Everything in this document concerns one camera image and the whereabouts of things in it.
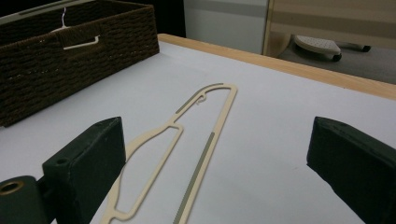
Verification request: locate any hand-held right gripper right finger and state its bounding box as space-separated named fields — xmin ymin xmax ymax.
xmin=305 ymin=116 xmax=396 ymax=224

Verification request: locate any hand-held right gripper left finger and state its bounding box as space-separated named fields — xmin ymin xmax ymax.
xmin=42 ymin=116 xmax=127 ymax=224

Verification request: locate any brown woven basket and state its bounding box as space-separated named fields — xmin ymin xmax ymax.
xmin=0 ymin=0 xmax=161 ymax=128

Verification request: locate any white chair base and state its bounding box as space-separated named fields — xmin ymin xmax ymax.
xmin=291 ymin=34 xmax=373 ymax=63

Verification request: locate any light wooden desk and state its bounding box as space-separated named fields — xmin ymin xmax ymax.
xmin=262 ymin=0 xmax=396 ymax=59

